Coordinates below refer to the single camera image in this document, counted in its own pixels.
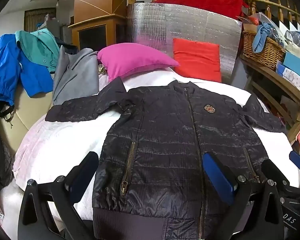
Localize teal jacket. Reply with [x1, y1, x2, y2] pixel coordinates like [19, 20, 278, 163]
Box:
[15, 29, 60, 73]

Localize blue cardboard box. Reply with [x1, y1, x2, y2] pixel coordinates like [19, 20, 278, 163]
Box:
[282, 51, 300, 80]

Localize bagged folded clothes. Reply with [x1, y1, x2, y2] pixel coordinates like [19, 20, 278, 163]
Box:
[285, 30, 300, 53]

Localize silver foil insulation mat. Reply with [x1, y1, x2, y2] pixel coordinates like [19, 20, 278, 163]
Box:
[126, 2, 243, 84]

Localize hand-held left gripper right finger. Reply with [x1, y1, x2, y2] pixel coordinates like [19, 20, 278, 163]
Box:
[202, 152, 284, 240]

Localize blue jacket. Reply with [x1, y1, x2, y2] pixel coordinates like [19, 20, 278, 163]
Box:
[0, 34, 54, 105]

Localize white patterned box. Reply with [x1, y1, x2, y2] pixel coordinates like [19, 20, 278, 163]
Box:
[276, 60, 300, 93]

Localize pink pillow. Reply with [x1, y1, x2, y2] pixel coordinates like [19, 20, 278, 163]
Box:
[97, 43, 180, 82]

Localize black puffer jacket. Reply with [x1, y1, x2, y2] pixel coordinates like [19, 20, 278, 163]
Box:
[45, 77, 287, 240]

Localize grey coat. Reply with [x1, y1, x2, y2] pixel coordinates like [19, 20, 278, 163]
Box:
[52, 45, 100, 106]

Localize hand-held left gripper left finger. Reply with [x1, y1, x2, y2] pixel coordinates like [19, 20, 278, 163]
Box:
[17, 151, 100, 240]

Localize dark cloth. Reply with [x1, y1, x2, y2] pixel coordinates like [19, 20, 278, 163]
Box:
[0, 105, 15, 193]

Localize white textured blanket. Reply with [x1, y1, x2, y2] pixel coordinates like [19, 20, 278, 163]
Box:
[0, 66, 300, 240]

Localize wooden shelf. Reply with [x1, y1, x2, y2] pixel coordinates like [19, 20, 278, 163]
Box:
[240, 54, 300, 145]

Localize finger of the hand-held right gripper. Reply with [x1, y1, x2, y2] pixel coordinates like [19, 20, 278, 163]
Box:
[261, 159, 291, 185]
[289, 151, 300, 174]

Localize beige sofa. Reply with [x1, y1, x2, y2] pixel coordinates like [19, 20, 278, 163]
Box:
[0, 87, 54, 155]

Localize light blue cloth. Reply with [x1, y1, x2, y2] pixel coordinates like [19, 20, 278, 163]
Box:
[254, 22, 278, 53]

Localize wicker basket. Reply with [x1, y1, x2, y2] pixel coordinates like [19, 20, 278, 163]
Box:
[242, 30, 287, 72]

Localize wooden cabinet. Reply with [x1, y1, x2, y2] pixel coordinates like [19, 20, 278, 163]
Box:
[68, 0, 128, 53]

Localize red pillow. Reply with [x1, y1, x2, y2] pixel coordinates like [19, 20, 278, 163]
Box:
[172, 38, 222, 82]

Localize red garment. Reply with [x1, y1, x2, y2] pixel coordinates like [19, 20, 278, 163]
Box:
[152, 0, 249, 20]

